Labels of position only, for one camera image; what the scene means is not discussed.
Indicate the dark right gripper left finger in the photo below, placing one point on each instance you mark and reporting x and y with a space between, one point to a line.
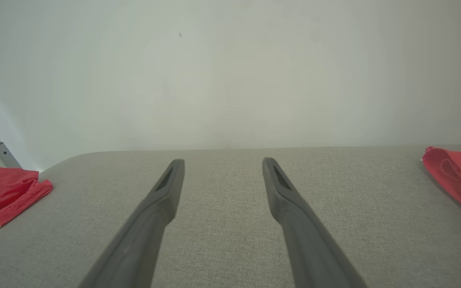
150 224

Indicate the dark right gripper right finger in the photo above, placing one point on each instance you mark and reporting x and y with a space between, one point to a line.
302 240

